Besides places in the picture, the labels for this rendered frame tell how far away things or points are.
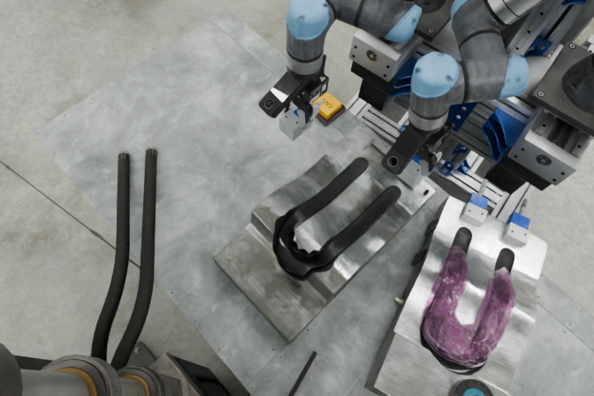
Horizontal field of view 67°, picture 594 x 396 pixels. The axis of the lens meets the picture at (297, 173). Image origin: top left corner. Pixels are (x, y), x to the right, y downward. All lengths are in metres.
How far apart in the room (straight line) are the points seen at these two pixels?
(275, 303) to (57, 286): 1.26
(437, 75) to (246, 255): 0.58
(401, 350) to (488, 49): 0.61
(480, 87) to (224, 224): 0.68
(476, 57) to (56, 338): 1.79
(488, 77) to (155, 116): 0.89
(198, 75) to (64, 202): 1.07
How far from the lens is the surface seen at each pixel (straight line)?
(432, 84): 0.80
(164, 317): 1.96
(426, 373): 1.03
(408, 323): 1.07
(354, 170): 1.14
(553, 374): 1.26
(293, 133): 1.11
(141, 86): 1.42
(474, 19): 0.92
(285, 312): 1.04
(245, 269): 1.06
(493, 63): 0.86
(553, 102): 1.23
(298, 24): 0.84
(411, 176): 1.09
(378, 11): 0.90
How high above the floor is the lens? 1.89
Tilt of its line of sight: 64 degrees down
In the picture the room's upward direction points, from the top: 5 degrees clockwise
